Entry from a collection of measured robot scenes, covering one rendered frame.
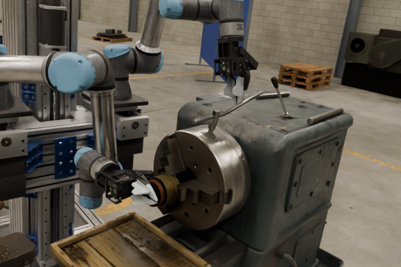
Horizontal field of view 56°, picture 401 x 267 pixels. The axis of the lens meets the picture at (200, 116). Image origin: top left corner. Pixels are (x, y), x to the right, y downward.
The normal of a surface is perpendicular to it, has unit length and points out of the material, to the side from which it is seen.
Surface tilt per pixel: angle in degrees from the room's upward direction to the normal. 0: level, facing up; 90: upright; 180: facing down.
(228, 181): 69
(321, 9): 90
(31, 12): 90
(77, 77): 89
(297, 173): 90
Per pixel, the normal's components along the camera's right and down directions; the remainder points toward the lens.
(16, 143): 0.62, 0.29
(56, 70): -0.07, 0.27
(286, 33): -0.68, 0.14
